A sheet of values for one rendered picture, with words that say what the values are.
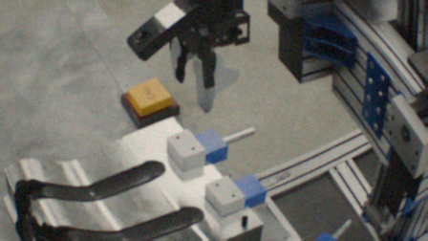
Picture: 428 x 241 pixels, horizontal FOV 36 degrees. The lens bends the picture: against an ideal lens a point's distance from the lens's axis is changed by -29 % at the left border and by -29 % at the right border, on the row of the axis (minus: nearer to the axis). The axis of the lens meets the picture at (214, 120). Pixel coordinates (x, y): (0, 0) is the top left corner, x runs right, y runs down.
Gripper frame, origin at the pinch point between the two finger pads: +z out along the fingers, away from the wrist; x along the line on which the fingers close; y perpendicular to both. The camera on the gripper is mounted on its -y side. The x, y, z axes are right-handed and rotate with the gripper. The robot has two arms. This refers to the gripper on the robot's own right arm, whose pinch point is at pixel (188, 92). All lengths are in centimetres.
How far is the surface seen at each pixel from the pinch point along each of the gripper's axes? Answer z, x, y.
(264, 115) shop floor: 101, 82, 73
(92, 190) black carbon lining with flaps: 13.0, 1.0, -17.5
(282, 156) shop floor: 101, 65, 68
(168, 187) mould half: 11.9, -4.4, -5.9
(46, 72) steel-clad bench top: 21, 44, -12
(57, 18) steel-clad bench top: 21, 64, -2
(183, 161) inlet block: 9.8, -2.4, -2.2
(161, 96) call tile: 17.2, 18.8, 5.6
